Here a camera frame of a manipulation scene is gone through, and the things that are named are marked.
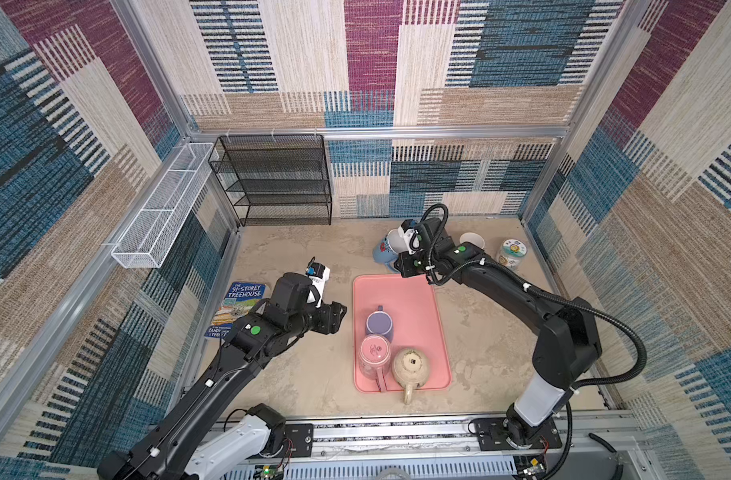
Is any pink plastic tray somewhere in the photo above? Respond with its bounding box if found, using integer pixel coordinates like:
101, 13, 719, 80
353, 274, 451, 393

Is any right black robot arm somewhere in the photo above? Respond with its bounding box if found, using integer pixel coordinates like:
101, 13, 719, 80
393, 217, 603, 449

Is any white ceramic mug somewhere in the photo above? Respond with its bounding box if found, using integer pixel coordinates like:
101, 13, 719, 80
459, 232, 485, 250

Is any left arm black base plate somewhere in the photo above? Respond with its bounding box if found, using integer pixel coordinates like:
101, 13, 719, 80
275, 423, 314, 459

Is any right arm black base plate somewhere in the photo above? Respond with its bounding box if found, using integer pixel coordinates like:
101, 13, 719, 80
467, 417, 563, 451

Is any white wire mesh basket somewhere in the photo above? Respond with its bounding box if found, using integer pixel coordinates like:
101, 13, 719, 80
111, 143, 214, 269

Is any pink ghost pattern mug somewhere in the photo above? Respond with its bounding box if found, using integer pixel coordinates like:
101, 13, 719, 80
357, 334, 391, 392

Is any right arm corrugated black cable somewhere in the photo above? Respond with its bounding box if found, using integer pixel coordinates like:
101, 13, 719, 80
417, 203, 649, 480

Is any blue dotted ceramic mug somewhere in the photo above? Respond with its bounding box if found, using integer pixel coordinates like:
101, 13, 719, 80
373, 228, 409, 273

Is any blue treehouse paperback book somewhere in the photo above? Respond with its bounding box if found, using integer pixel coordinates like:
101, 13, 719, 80
204, 282, 266, 339

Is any green lidded yogurt cup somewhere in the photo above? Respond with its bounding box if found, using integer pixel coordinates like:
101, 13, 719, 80
497, 239, 529, 270

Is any purple ceramic mug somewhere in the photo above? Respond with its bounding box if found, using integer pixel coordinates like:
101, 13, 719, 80
365, 305, 395, 342

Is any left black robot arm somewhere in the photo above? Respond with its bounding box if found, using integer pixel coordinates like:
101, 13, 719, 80
97, 262, 347, 479

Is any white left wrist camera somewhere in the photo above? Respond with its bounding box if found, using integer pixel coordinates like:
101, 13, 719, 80
305, 257, 330, 308

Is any black wire mesh shelf rack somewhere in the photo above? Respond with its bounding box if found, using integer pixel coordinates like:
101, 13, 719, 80
210, 135, 333, 227

